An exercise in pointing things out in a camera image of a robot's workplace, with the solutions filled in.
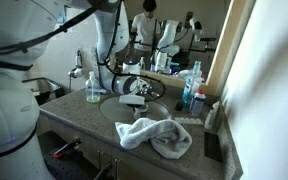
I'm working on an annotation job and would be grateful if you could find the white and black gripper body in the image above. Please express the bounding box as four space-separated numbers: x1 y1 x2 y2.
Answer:
119 94 145 106

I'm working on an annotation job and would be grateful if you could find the chrome sink faucet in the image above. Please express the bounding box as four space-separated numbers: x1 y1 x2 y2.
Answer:
140 83 159 98

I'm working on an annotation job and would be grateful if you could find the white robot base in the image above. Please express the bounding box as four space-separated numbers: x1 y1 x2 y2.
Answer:
0 0 70 180

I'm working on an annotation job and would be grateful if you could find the white oval sink basin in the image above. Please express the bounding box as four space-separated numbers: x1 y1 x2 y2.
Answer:
100 97 172 124

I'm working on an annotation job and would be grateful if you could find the clear soap pump bottle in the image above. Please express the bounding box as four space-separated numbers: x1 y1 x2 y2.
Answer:
85 71 100 103

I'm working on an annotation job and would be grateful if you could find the silver pill blister pack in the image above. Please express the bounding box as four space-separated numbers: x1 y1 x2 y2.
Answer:
174 117 204 125

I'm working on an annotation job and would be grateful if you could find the white terry towel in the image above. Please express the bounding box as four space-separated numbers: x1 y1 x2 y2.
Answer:
115 118 192 159

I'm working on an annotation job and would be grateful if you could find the blue mouthwash bottle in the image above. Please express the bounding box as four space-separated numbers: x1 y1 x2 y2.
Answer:
182 61 201 110

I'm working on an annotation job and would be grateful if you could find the white bottle with red cap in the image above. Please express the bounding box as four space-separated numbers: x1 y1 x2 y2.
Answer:
190 89 206 116

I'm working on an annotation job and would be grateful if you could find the small white squeeze bottle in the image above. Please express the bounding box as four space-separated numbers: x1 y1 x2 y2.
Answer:
204 101 220 129

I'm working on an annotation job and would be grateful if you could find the wall mounted hair dryer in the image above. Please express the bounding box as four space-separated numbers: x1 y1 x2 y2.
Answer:
68 50 83 78

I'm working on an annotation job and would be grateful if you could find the cabinet door handle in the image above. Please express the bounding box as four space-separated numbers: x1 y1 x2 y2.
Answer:
97 150 104 170

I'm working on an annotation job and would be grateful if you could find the wood framed wall mirror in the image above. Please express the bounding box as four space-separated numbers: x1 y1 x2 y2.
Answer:
122 0 254 96

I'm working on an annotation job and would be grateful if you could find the red handled clamp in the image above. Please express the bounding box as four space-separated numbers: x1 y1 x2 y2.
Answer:
53 138 81 159

